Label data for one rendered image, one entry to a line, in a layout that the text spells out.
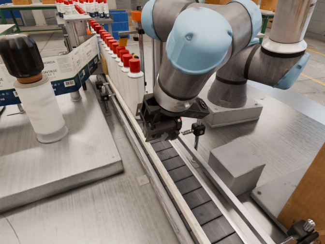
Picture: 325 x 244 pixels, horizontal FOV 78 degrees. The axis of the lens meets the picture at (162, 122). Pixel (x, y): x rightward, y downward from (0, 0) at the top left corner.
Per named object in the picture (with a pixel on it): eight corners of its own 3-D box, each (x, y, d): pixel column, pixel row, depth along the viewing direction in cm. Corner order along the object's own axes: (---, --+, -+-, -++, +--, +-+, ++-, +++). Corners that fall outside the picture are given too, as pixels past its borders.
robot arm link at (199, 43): (251, 29, 25) (213, 59, 21) (213, 83, 34) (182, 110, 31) (204, -7, 26) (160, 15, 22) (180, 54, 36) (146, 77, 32)
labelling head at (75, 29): (76, 68, 110) (62, 15, 95) (99, 64, 114) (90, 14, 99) (79, 77, 100) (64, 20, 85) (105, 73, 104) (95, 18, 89)
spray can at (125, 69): (123, 108, 76) (116, 54, 64) (135, 104, 79) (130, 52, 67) (130, 114, 73) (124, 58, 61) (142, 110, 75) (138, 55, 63)
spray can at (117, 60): (118, 96, 84) (110, 46, 72) (129, 93, 87) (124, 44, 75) (123, 101, 81) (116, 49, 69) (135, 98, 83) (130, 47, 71)
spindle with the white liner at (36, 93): (38, 129, 66) (-7, 32, 48) (67, 123, 69) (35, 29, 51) (36, 146, 59) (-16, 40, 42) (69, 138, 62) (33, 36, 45)
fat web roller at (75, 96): (69, 97, 84) (56, 51, 73) (81, 95, 85) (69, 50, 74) (70, 102, 80) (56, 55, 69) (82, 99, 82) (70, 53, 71)
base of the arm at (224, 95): (199, 94, 82) (203, 70, 77) (227, 88, 88) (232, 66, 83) (224, 111, 71) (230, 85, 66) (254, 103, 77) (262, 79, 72)
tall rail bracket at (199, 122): (174, 163, 60) (177, 118, 51) (195, 156, 63) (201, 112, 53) (180, 171, 58) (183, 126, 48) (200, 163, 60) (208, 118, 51)
